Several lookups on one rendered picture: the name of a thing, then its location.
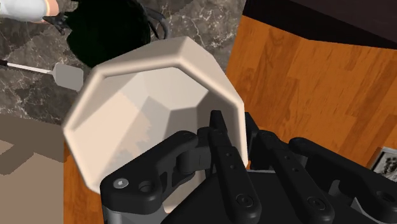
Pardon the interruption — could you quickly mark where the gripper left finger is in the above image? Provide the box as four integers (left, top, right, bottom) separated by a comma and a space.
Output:
99, 109, 263, 224

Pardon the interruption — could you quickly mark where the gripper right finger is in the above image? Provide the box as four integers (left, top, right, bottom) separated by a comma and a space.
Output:
244, 111, 397, 224

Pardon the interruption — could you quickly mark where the cream octagonal bowl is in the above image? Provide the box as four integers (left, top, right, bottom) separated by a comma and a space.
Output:
62, 35, 249, 215

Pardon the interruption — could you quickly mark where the framed black-and-white picture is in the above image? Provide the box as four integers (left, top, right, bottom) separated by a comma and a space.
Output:
368, 146, 397, 183

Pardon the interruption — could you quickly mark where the white spatula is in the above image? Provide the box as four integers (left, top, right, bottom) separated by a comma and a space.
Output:
0, 60, 85, 92

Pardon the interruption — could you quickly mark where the black rounded object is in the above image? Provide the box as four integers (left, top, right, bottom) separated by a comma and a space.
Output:
43, 0, 170, 68

